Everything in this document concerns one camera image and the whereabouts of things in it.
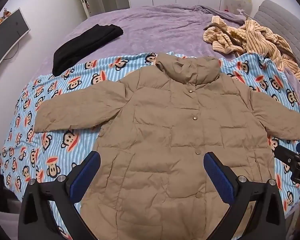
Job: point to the grey padded headboard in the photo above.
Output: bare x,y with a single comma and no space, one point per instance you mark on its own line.
287,22

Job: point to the purple bed blanket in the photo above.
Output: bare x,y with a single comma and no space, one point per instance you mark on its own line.
160,30

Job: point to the tan puffer jacket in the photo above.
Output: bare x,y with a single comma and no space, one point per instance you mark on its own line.
165,130

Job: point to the row of small orange figurines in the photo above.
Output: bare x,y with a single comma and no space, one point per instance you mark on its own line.
1,20

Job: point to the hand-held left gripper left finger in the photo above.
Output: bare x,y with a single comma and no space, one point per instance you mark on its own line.
87,172

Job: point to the black folded garment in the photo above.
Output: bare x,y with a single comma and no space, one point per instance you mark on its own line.
85,45

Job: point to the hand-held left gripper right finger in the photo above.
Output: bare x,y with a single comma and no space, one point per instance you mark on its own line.
216,175

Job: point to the yellow striped plush garment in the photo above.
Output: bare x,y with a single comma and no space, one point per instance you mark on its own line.
255,37

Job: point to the white curved monitor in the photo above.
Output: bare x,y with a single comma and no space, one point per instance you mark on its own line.
7,37

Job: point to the blue striped monkey print blanket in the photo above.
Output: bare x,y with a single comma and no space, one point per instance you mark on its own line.
52,100

